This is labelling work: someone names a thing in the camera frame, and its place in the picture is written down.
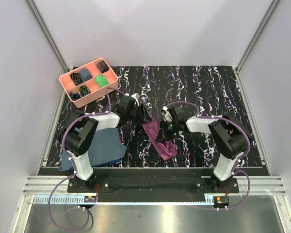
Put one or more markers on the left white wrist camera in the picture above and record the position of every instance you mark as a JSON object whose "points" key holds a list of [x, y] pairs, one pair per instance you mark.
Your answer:
{"points": [[136, 97]]}

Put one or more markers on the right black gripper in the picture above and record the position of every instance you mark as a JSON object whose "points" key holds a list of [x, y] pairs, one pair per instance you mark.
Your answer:
{"points": [[163, 135]]}

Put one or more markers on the blue rolled cloth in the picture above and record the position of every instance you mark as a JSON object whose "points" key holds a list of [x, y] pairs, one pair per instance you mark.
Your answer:
{"points": [[85, 74]]}

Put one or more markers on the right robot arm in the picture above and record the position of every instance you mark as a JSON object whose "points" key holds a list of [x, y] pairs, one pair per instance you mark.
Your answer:
{"points": [[230, 136]]}

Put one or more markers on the grey-blue folded cloth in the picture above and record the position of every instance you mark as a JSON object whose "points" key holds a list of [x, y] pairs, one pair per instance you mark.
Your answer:
{"points": [[106, 148]]}

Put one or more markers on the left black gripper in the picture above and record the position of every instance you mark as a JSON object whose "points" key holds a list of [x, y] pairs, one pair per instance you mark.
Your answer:
{"points": [[143, 115]]}

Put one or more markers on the green rolled cloth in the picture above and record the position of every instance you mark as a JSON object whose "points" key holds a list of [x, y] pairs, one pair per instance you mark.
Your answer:
{"points": [[101, 81]]}

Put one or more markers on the black patterned rolled cloth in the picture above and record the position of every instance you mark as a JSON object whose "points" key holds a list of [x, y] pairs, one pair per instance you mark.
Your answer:
{"points": [[76, 78]]}

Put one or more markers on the pink divided organizer tray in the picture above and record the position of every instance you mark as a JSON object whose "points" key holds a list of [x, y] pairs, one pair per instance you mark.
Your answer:
{"points": [[96, 92]]}

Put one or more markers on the yellow-black patterned rolled cloth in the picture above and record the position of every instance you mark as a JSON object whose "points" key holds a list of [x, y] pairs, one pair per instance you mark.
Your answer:
{"points": [[84, 90]]}

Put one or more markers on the dark patterned rolled cloth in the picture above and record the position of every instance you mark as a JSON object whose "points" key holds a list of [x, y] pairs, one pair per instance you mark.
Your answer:
{"points": [[102, 66]]}

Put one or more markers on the blue-black patterned rolled cloth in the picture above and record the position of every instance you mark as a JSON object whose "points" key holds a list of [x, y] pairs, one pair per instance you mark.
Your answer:
{"points": [[75, 96]]}

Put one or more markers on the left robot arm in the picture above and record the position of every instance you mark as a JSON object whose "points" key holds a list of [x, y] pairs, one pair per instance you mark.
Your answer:
{"points": [[76, 139]]}

